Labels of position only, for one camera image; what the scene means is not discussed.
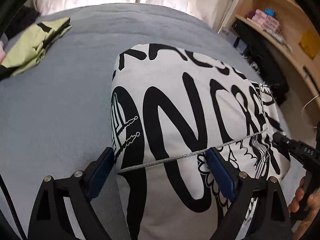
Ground blue-grey bed cover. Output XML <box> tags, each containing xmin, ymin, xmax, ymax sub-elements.
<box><xmin>0</xmin><ymin>3</ymin><xmax>301</xmax><ymax>240</ymax></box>

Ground black fluffy garment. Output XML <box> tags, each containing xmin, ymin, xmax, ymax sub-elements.
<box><xmin>4</xmin><ymin>5</ymin><xmax>40</xmax><ymax>40</ymax></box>

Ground black white graffiti print garment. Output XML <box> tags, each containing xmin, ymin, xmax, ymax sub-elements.
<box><xmin>111</xmin><ymin>43</ymin><xmax>290</xmax><ymax>239</ymax></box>

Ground green and black folded garment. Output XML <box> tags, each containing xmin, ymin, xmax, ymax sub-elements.
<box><xmin>1</xmin><ymin>17</ymin><xmax>72</xmax><ymax>80</ymax></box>

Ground pink boxes on shelf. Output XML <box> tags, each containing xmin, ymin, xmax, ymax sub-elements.
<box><xmin>247</xmin><ymin>9</ymin><xmax>281</xmax><ymax>33</ymax></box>

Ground pink white plush toy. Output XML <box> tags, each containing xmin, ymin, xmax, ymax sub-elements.
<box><xmin>0</xmin><ymin>41</ymin><xmax>5</xmax><ymax>63</ymax></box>

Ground wooden shelf unit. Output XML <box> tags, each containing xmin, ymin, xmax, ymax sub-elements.
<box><xmin>217</xmin><ymin>0</ymin><xmax>320</xmax><ymax>131</ymax></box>

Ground person's right hand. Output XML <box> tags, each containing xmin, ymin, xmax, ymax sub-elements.
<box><xmin>288</xmin><ymin>177</ymin><xmax>319</xmax><ymax>222</ymax></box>

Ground yellow packet on shelf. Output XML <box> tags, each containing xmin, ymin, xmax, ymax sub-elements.
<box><xmin>299</xmin><ymin>29</ymin><xmax>320</xmax><ymax>60</ymax></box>

